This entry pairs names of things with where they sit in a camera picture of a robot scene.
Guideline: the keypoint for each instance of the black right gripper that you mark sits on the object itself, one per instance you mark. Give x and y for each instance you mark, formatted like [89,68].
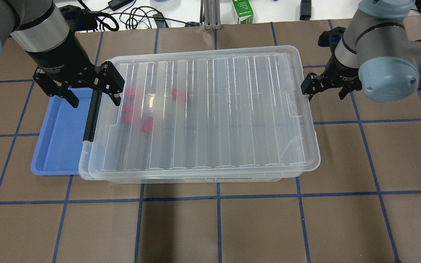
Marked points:
[336,69]

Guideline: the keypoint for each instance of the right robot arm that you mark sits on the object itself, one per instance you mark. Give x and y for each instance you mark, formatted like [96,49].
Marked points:
[373,55]

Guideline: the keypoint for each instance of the clear plastic box lid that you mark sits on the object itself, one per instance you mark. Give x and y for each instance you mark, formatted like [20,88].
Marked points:
[203,109]

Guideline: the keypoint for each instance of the aluminium frame post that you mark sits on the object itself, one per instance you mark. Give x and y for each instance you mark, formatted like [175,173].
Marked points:
[210,14]

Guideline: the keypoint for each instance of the clear plastic storage box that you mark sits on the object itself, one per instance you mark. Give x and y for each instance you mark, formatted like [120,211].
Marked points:
[196,171]

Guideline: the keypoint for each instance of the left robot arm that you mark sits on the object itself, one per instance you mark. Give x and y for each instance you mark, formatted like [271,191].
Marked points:
[41,30]

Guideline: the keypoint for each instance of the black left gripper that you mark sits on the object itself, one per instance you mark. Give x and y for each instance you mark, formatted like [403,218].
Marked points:
[61,54]

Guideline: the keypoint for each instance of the black power adapter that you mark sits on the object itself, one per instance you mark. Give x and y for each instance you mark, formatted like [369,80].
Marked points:
[115,5]

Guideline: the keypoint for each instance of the blue plastic tray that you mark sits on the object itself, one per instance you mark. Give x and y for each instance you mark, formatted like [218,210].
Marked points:
[60,141]

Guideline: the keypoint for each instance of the green white carton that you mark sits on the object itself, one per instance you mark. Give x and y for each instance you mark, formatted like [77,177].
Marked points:
[243,11]

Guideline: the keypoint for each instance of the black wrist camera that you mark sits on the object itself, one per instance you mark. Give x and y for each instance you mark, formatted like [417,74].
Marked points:
[331,38]

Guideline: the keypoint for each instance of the black box handle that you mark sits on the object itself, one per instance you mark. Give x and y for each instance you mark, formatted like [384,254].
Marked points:
[92,116]

